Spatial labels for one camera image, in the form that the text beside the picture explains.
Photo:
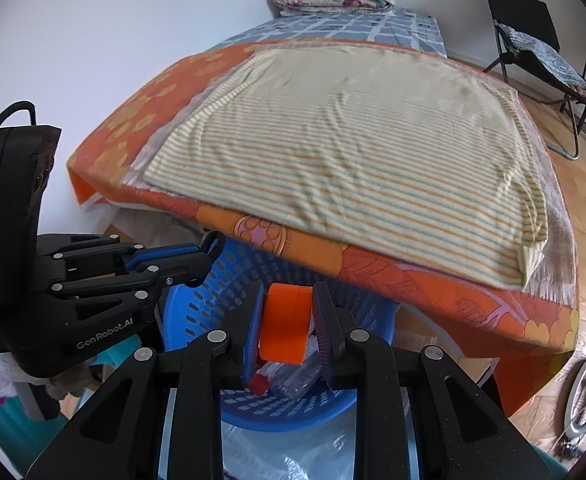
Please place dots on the blue plastic basket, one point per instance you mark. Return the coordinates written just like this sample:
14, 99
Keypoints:
238, 270

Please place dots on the black folding chair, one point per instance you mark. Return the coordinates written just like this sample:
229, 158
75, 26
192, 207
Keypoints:
520, 5

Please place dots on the clear plastic bag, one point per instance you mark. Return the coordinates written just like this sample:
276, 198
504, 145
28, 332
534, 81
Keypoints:
293, 452

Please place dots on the blue checked bedsheet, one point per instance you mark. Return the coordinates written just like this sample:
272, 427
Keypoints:
333, 27

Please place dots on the patterned grey chair cushion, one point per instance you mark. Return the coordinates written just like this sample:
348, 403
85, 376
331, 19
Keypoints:
548, 55

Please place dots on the orange plastic piece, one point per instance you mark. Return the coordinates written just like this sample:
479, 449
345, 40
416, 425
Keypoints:
285, 325

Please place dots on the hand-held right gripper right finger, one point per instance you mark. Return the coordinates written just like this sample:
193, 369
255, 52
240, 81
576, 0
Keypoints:
321, 340

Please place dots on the striped yellow blanket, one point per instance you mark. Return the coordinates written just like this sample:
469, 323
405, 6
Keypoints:
353, 160

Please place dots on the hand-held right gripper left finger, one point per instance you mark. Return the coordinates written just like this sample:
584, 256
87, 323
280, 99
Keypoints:
253, 340

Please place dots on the orange patterned bedsheet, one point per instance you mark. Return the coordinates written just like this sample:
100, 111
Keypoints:
423, 290

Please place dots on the teal cloth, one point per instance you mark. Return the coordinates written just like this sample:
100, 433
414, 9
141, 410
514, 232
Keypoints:
3, 440

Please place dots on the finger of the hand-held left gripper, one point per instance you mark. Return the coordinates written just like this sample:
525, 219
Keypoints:
173, 252
178, 272

